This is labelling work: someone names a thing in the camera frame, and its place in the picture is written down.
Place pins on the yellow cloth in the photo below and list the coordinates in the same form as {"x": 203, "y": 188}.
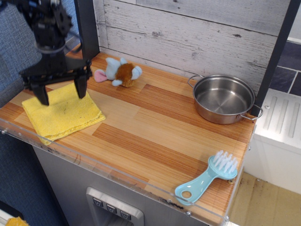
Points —
{"x": 65, "y": 114}

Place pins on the stuffed elephant toy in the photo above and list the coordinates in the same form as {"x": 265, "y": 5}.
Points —
{"x": 121, "y": 73}

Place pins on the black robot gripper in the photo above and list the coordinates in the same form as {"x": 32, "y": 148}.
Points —
{"x": 54, "y": 67}

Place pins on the white toy sink unit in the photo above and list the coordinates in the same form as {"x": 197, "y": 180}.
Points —
{"x": 274, "y": 153}

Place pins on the silver dispenser button panel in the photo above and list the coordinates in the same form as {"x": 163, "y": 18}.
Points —
{"x": 109, "y": 211}

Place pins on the dark left support post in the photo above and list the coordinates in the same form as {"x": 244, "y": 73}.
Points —
{"x": 87, "y": 28}

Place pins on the dark support post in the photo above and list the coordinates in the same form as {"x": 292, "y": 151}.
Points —
{"x": 277, "y": 51}
{"x": 87, "y": 28}

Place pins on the clear acrylic table guard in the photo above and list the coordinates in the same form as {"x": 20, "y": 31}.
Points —
{"x": 94, "y": 162}

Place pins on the light blue dish brush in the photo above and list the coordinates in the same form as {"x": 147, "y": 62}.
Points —
{"x": 222, "y": 165}

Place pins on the stainless steel pot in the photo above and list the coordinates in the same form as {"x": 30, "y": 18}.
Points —
{"x": 224, "y": 99}

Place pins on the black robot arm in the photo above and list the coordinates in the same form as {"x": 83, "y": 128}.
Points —
{"x": 50, "y": 24}

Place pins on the dark right support post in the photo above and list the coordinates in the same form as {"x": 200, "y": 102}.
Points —
{"x": 277, "y": 51}

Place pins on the grey toy fridge cabinet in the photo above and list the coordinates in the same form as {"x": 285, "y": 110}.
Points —
{"x": 94, "y": 200}

